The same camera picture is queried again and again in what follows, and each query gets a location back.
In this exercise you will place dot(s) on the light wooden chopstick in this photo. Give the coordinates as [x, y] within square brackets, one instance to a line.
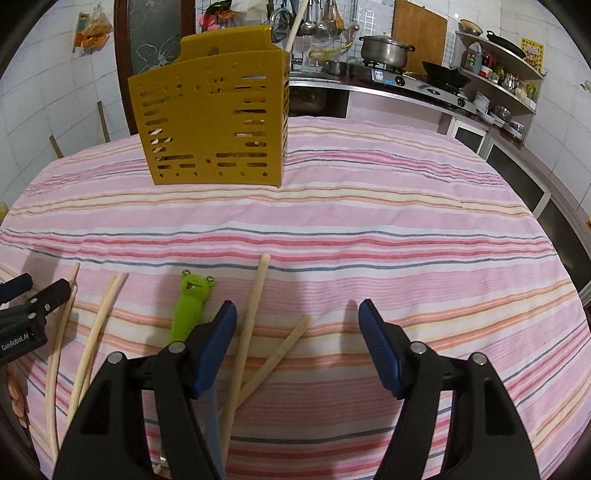
[247, 332]
[104, 323]
[95, 323]
[277, 355]
[52, 369]
[295, 25]

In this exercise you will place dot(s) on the cooking oil bottle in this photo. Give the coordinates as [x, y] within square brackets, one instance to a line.
[473, 57]

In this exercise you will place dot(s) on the steel gas stove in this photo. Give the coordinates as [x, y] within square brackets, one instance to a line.
[415, 85]

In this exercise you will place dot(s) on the long wooden stick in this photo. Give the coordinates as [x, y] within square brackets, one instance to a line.
[103, 122]

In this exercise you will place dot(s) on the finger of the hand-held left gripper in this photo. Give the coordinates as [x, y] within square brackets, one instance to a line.
[14, 288]
[51, 295]

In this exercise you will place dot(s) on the pink striped tablecloth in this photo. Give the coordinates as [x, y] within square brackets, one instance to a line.
[369, 230]

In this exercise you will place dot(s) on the steel kitchen sink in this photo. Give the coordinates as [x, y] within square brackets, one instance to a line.
[314, 90]

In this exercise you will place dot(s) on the wooden cutting board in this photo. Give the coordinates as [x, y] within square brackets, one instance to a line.
[420, 27]

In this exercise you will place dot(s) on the small steel pot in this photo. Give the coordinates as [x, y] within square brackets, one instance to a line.
[337, 67]

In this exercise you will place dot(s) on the steel pot with lid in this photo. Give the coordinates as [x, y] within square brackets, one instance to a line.
[385, 50]

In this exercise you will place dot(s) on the hanging clear plastic bag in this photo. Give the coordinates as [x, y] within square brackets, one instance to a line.
[94, 30]

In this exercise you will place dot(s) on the dark wooden door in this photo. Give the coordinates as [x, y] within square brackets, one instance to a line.
[147, 37]

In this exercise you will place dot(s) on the short wooden stick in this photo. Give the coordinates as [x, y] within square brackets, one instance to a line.
[56, 147]

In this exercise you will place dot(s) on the pink and orange hanging items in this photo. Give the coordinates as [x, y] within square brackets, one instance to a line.
[210, 18]

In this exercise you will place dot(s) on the yellow perforated utensil holder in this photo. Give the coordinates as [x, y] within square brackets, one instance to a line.
[207, 129]

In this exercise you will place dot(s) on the metal bowl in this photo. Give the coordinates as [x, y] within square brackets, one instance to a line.
[471, 27]

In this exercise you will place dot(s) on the person's left hand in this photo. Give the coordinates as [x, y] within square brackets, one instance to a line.
[17, 397]

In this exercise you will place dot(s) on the yellow wall poster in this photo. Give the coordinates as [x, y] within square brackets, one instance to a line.
[533, 53]

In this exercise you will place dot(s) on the black wok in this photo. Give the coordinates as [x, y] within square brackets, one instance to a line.
[445, 74]

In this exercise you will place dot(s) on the lower kitchen cabinet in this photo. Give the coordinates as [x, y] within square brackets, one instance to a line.
[531, 175]

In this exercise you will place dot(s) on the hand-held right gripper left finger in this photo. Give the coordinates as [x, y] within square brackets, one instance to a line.
[217, 350]

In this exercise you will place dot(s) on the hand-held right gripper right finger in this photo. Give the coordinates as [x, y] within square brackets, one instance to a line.
[378, 350]

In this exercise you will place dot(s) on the wall shelf unit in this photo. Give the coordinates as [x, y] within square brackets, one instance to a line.
[503, 57]

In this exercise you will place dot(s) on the black pan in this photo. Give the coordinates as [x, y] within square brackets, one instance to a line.
[505, 44]

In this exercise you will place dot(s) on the row of hanging kitchen utensils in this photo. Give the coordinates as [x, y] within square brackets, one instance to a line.
[323, 18]

